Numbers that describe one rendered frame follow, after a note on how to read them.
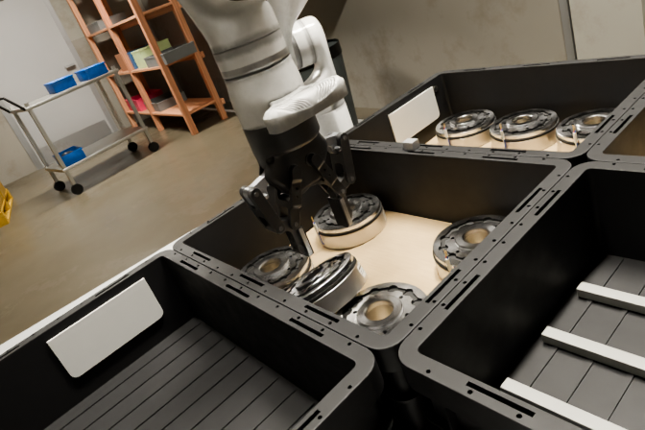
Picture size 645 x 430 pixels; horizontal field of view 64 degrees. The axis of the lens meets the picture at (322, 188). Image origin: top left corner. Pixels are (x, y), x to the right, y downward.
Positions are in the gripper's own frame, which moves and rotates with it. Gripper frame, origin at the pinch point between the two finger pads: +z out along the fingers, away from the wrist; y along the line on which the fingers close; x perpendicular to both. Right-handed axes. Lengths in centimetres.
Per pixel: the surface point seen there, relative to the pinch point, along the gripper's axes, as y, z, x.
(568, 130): -39.4, 6.9, 7.2
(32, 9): -128, -89, -704
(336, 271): 2.4, 3.3, 3.6
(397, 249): -9.7, 9.7, -0.8
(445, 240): -10.6, 6.9, 7.3
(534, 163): -17.8, -0.2, 15.6
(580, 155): -20.4, 0.0, 19.2
